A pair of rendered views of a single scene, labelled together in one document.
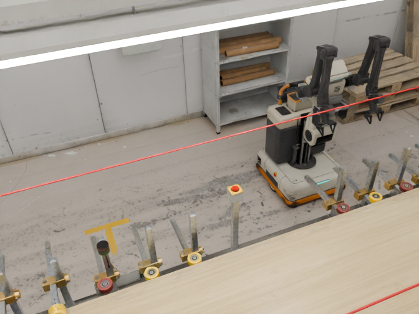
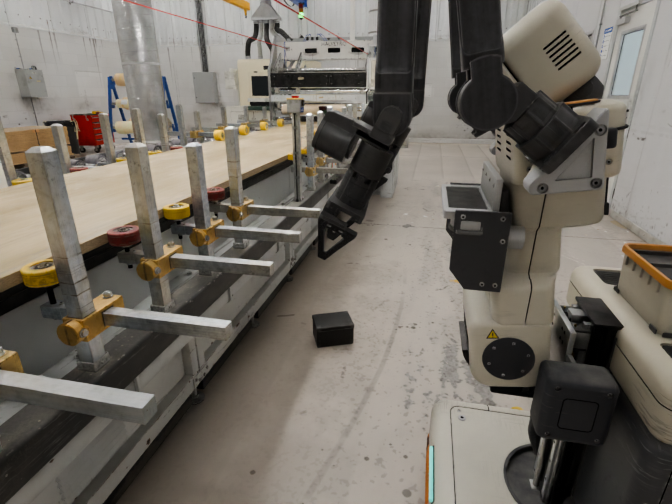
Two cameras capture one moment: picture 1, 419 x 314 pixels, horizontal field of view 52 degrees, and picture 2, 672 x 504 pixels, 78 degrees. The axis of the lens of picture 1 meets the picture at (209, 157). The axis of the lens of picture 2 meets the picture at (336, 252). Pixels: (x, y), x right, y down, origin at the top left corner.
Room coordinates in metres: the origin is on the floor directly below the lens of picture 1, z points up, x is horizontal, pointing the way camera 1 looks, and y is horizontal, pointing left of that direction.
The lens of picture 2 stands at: (3.16, -1.87, 1.25)
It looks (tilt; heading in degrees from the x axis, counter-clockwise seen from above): 21 degrees down; 123
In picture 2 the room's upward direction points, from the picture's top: straight up
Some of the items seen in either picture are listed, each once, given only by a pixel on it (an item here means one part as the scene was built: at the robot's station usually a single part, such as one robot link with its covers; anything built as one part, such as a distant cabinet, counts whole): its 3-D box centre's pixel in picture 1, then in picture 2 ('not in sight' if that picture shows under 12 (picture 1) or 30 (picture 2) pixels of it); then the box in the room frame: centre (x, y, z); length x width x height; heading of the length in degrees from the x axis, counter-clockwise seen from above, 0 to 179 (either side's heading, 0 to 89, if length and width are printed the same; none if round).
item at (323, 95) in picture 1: (325, 77); (417, 20); (2.71, -0.84, 1.41); 0.11 x 0.06 x 0.43; 111
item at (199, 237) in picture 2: (364, 193); (207, 232); (2.13, -1.04, 0.83); 0.14 x 0.06 x 0.05; 111
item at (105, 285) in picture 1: (106, 290); not in sight; (1.41, 0.58, 0.85); 0.08 x 0.08 x 0.11
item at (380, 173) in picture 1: (383, 177); (194, 262); (2.29, -1.22, 0.83); 0.43 x 0.03 x 0.04; 21
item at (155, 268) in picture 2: (394, 183); (161, 262); (2.22, -1.27, 0.83); 0.14 x 0.06 x 0.05; 111
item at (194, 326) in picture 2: (410, 171); (134, 319); (2.38, -1.46, 0.80); 0.43 x 0.03 x 0.04; 21
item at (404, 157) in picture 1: (399, 175); (151, 240); (2.23, -1.29, 0.90); 0.04 x 0.04 x 0.48; 21
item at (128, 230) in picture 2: (404, 191); (126, 248); (2.11, -1.30, 0.85); 0.08 x 0.08 x 0.11
